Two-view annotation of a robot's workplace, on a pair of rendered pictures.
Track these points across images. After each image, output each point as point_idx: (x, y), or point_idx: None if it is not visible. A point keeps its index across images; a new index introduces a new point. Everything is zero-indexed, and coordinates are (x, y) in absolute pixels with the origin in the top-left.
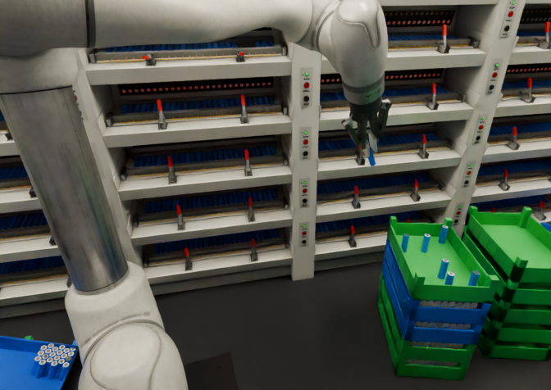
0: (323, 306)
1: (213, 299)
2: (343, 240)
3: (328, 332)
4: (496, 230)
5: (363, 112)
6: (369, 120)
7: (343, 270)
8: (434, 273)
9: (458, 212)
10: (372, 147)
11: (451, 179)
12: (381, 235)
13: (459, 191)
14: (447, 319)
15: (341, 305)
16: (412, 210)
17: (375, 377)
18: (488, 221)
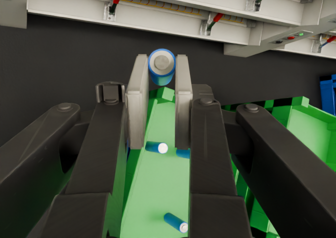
0: (20, 92)
1: None
2: None
3: (9, 138)
4: (299, 127)
5: None
6: (190, 176)
7: (85, 31)
8: (164, 207)
9: (291, 38)
10: (175, 87)
11: (329, 2)
12: (167, 12)
13: (320, 23)
14: None
15: (51, 97)
16: (233, 15)
17: (46, 211)
18: (303, 110)
